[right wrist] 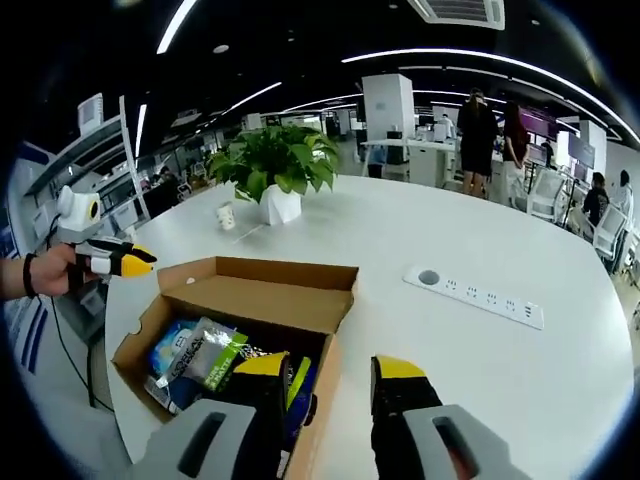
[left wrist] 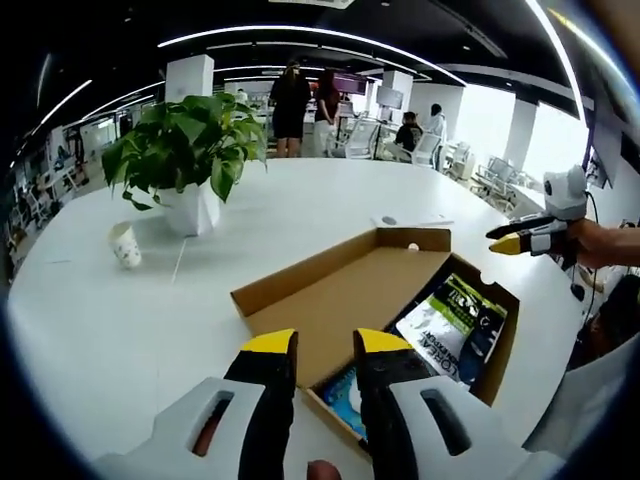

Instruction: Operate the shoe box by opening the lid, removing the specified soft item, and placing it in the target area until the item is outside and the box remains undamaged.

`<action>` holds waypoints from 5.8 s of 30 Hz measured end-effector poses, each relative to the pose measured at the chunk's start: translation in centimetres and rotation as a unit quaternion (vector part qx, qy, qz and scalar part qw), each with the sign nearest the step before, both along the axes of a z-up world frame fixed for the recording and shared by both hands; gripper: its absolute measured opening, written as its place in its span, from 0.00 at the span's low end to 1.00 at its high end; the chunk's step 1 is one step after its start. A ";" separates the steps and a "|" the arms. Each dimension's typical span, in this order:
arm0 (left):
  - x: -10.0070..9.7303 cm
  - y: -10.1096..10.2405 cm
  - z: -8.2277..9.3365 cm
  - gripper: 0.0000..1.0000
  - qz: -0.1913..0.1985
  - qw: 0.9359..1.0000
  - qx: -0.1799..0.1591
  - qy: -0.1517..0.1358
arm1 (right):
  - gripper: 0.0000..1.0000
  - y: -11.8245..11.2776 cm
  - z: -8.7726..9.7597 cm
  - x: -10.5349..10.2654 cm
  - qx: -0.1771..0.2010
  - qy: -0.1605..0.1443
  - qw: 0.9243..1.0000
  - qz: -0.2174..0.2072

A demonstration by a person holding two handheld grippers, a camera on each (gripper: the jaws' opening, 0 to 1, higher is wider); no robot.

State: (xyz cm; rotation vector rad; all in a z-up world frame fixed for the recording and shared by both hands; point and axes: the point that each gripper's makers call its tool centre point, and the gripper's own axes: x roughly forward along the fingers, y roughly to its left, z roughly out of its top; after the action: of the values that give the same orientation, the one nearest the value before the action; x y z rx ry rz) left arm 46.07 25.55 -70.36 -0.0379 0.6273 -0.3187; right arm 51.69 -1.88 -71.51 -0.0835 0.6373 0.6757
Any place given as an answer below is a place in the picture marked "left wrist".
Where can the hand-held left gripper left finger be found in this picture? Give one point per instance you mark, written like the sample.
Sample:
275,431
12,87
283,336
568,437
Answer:
265,400

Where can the green potted plant white pot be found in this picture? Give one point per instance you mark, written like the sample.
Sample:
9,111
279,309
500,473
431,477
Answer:
190,145

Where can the person's right hand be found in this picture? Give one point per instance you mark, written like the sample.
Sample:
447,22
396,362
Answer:
587,245

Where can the black round device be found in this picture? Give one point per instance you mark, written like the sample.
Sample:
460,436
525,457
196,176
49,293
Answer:
578,291

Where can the white paper cup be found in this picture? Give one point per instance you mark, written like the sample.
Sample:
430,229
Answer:
126,247

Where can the green black pouch soft item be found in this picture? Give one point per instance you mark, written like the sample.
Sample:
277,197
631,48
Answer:
450,320

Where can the large dark monitor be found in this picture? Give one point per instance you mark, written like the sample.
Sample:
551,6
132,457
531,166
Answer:
600,150

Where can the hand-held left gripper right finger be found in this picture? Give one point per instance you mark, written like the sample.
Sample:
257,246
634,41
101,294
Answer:
390,410

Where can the white table socket strip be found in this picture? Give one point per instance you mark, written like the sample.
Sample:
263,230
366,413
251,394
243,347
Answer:
415,220

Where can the blue wipes pack soft item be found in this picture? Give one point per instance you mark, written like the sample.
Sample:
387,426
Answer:
345,400

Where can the brown cardboard shoe box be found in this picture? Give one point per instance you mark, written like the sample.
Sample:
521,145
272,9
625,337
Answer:
340,295

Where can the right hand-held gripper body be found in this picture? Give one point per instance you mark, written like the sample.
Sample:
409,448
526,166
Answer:
565,192

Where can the purple screen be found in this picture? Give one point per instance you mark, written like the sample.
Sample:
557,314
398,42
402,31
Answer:
350,82

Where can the white chair back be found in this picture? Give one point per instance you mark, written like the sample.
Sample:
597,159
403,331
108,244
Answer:
590,400

